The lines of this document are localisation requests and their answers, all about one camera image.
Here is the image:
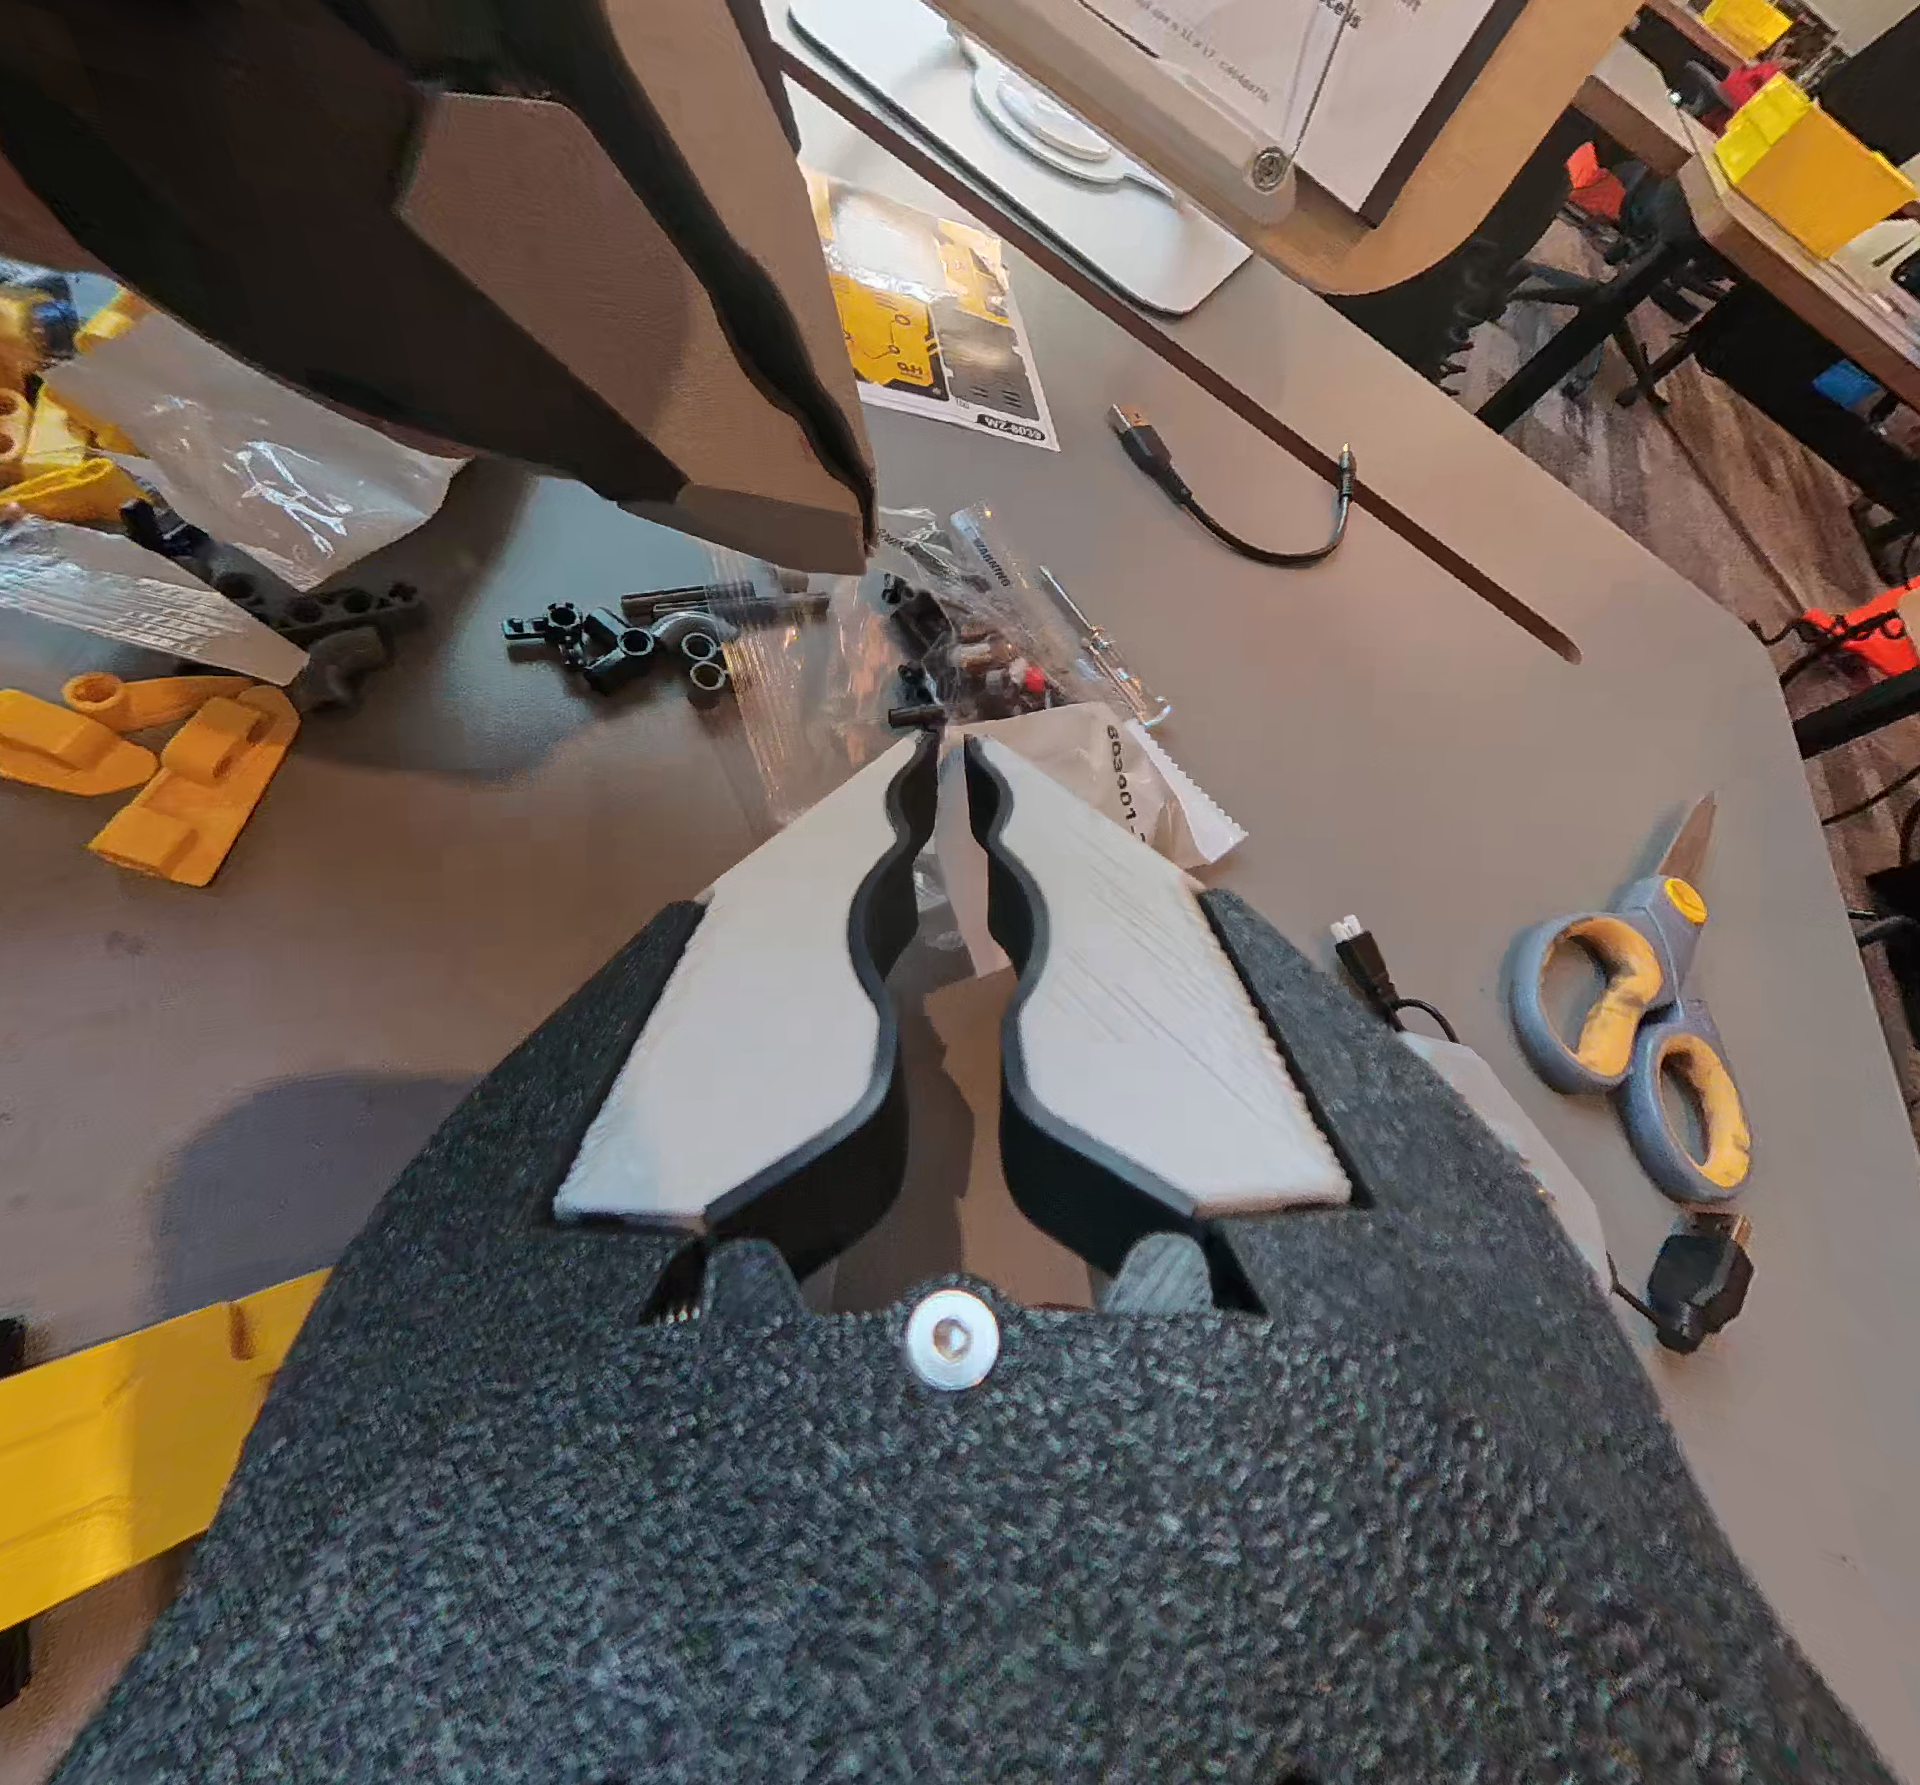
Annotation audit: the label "black holed beam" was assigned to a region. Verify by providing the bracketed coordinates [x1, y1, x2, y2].
[207, 574, 433, 650]

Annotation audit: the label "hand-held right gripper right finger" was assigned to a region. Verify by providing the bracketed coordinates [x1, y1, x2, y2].
[960, 735, 1355, 1279]

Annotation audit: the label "neighbouring grey desk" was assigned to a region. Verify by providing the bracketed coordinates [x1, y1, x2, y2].
[1572, 0, 1920, 410]

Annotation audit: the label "orange object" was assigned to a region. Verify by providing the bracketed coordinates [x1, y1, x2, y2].
[1797, 580, 1920, 681]

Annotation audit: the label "clear bag of mixed bricks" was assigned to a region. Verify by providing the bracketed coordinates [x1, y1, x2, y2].
[0, 254, 472, 688]

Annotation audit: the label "yellow panel brick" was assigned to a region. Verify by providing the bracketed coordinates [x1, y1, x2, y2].
[0, 1264, 336, 1636]

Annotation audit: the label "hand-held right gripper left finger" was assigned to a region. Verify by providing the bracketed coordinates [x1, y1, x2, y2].
[553, 733, 942, 1279]

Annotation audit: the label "large yellow plastic bin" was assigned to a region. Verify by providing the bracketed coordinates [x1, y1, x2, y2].
[1710, 73, 1920, 259]

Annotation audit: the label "dark grey connector piece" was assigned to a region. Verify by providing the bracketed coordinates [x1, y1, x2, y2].
[288, 621, 396, 718]

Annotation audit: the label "small clear screwdriver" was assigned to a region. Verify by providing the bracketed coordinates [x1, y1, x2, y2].
[1038, 568, 1190, 735]

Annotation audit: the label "black usb cable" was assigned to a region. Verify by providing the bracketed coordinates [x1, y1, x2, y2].
[1108, 400, 1364, 569]

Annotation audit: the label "orange grey scissors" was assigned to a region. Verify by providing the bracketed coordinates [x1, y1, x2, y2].
[1503, 791, 1759, 1205]

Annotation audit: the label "loose black pins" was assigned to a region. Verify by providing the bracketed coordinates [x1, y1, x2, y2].
[501, 578, 838, 701]

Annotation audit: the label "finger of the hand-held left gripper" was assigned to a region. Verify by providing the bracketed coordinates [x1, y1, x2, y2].
[579, 0, 882, 535]
[396, 87, 881, 575]

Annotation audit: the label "yellow black sticker sheet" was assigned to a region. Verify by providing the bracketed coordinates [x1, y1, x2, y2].
[803, 165, 1063, 454]

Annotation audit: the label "yellow connector brick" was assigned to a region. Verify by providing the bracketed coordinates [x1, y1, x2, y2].
[0, 673, 226, 799]
[87, 686, 305, 890]

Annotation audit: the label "clear bag of black pins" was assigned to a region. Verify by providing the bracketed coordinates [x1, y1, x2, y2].
[720, 502, 1251, 980]

